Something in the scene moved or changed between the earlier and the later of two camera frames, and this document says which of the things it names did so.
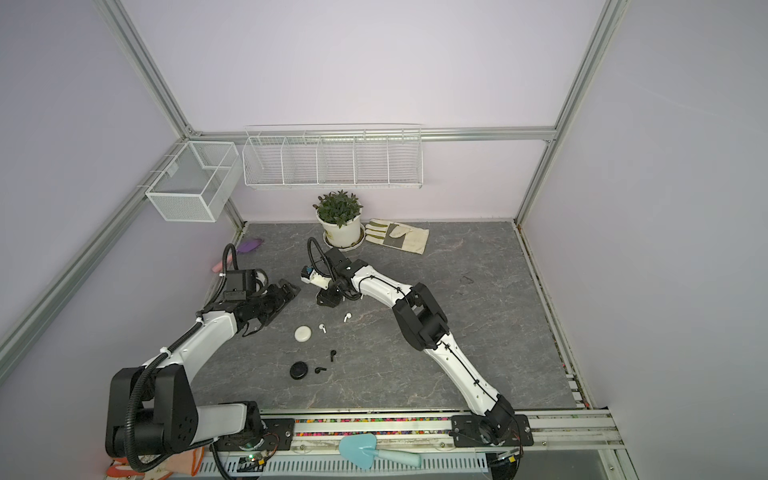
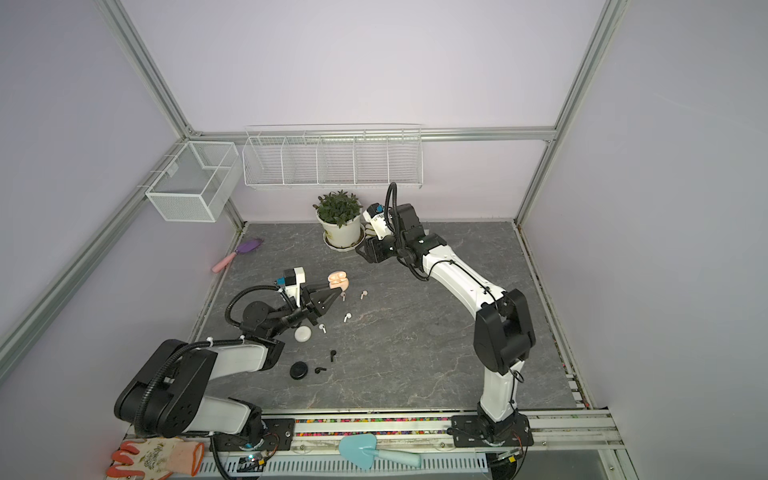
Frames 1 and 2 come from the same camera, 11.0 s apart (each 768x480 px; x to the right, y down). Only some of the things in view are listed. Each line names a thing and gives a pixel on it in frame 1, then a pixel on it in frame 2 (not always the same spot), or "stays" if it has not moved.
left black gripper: [280, 300] to [310, 310]
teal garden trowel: [361, 450] stays
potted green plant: [340, 214] stays
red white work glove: [184, 462] stays
